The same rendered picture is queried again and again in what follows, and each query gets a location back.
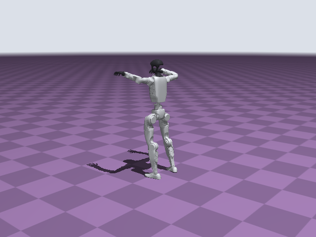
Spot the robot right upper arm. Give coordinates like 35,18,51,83
166,74,178,83

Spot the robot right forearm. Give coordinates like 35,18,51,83
161,68,178,76

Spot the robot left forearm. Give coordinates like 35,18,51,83
123,72,141,81

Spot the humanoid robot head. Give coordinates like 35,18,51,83
150,59,163,77

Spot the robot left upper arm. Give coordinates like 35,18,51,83
135,77,155,86

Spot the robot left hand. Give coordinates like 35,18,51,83
114,71,125,76

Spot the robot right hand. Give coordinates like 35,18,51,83
149,68,163,74

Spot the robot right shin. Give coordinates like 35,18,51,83
164,139,175,167

